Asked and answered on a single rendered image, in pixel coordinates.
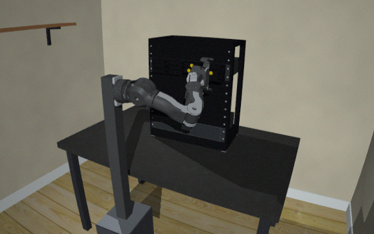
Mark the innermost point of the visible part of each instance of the black server rack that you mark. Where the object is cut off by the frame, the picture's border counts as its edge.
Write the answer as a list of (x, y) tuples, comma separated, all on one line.
[(182, 52)]

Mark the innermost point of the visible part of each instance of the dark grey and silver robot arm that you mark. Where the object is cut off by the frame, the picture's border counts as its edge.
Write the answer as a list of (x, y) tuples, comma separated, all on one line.
[(143, 93)]

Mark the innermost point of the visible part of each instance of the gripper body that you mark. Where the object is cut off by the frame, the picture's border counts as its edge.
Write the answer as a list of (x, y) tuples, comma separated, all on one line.
[(200, 70)]

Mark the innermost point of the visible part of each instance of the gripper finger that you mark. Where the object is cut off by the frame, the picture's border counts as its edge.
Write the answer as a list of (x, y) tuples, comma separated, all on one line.
[(206, 89), (206, 62)]

